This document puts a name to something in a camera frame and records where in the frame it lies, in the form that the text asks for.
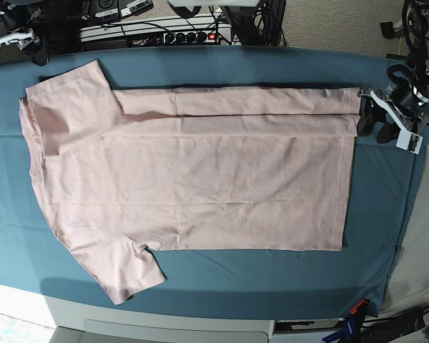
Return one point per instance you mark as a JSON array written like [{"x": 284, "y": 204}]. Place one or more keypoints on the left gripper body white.
[{"x": 384, "y": 110}]

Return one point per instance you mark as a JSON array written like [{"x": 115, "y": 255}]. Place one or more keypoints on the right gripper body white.
[{"x": 22, "y": 39}]

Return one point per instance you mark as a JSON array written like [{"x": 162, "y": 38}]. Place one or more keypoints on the pink T-shirt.
[{"x": 120, "y": 174}]

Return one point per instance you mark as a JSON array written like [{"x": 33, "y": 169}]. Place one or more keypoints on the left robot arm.
[{"x": 403, "y": 108}]

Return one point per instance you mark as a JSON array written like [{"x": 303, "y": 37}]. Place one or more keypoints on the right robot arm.
[{"x": 16, "y": 29}]

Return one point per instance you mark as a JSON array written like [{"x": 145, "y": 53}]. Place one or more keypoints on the white power strip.
[{"x": 215, "y": 27}]

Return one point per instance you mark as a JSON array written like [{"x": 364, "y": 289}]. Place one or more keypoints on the black power strip bottom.
[{"x": 387, "y": 331}]

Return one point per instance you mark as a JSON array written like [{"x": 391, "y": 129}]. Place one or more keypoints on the orange blue clamp bottom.
[{"x": 351, "y": 326}]

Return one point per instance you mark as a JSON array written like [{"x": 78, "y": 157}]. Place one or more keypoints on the teal table cloth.
[{"x": 235, "y": 284}]

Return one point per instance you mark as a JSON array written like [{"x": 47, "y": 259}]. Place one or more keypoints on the grey drawer cabinet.
[{"x": 155, "y": 327}]

